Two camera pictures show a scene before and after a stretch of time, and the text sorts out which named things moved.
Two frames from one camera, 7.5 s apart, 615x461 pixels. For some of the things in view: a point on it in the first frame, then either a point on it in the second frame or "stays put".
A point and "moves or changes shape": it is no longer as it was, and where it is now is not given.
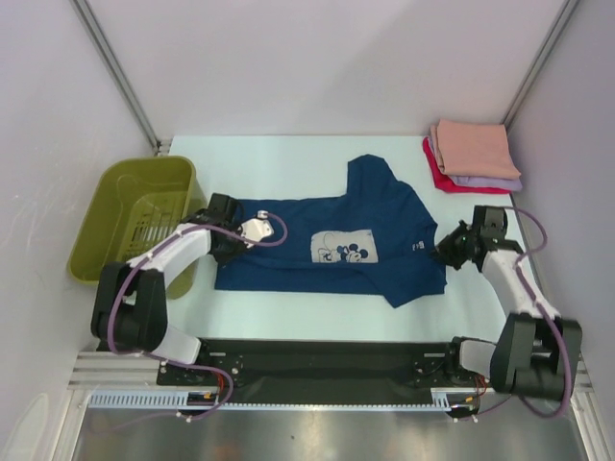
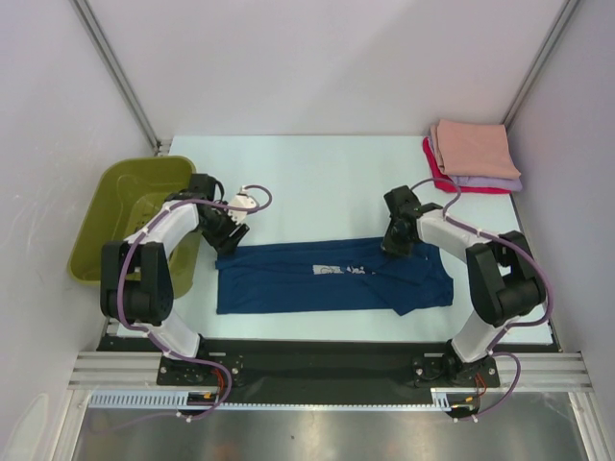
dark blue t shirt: x=374 y=238 moves or changes shape
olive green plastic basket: x=137 y=204 stays put
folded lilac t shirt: x=496 y=182 stays put
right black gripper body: x=454 y=249 to x=393 y=242
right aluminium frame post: x=563 y=16 stays put
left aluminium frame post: x=102 y=41 stays put
